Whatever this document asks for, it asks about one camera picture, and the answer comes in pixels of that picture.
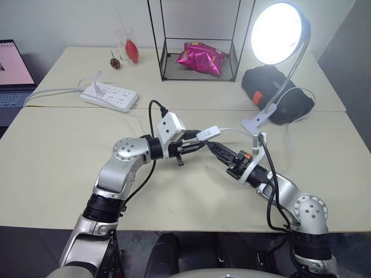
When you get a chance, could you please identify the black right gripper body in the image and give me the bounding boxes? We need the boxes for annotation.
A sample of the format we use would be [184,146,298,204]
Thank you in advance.
[225,149,256,182]

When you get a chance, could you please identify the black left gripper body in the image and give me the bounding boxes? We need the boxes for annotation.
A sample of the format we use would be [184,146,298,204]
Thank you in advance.
[168,136,187,168]

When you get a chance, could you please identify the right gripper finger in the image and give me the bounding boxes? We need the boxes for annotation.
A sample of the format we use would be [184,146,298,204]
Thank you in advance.
[208,146,233,167]
[206,141,237,160]

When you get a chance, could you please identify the white inline cord switch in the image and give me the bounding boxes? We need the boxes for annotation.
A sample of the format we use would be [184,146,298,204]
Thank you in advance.
[196,125,223,142]

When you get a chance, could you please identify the white clip desk lamp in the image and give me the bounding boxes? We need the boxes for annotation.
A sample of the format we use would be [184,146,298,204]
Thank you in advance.
[241,2,313,131]

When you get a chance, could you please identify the pink foil snack bag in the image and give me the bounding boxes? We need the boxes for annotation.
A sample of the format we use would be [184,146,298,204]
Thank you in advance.
[176,41,227,78]

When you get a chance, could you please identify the white power strip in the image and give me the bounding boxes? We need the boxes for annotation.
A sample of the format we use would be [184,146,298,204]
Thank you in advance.
[80,82,140,114]

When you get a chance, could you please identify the black bag with orange patch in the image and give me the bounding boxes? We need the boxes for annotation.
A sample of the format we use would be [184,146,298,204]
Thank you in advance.
[241,64,316,126]

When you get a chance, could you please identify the red teardrop ornament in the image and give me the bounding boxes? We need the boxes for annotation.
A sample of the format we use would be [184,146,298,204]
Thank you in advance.
[125,38,141,64]

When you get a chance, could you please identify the brown pine cone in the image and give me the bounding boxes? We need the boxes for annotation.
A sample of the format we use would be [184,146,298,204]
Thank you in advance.
[109,51,123,71]

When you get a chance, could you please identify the dark rounded shape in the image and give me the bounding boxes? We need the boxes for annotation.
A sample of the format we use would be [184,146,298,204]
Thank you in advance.
[144,232,181,278]

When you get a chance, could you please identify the clear glass flask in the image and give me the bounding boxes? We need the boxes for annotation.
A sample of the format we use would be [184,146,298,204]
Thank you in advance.
[115,8,142,66]

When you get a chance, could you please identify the grey laptop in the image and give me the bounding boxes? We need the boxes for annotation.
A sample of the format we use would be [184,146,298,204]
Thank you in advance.
[0,39,38,129]

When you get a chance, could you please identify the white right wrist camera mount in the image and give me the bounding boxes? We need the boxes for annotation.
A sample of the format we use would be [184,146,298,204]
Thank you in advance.
[239,131,269,186]

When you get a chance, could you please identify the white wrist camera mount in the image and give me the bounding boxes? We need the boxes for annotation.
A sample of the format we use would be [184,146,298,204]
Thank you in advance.
[239,131,269,186]
[155,112,187,159]

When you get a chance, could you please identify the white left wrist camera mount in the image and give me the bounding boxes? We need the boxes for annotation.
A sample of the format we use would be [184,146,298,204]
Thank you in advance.
[155,112,187,159]

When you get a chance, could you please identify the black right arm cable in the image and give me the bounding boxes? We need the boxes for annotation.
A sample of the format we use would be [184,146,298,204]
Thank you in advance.
[257,135,292,233]

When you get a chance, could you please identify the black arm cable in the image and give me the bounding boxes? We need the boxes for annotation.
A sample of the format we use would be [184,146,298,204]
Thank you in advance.
[123,99,169,210]
[257,135,292,233]

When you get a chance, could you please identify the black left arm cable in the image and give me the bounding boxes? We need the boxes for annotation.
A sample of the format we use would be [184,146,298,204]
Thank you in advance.
[123,99,169,210]

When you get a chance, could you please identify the white lamp cord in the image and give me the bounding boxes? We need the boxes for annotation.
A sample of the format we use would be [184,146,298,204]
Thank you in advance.
[220,86,317,175]

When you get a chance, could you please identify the black wire frame glass case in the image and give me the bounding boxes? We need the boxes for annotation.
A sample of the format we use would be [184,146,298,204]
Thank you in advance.
[147,0,257,84]

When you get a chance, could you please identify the white plug with cord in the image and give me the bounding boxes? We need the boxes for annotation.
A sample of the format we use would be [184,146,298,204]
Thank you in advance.
[77,69,106,98]

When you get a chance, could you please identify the white power strip cable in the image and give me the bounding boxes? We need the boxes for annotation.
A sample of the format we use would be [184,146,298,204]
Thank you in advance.
[24,87,83,105]

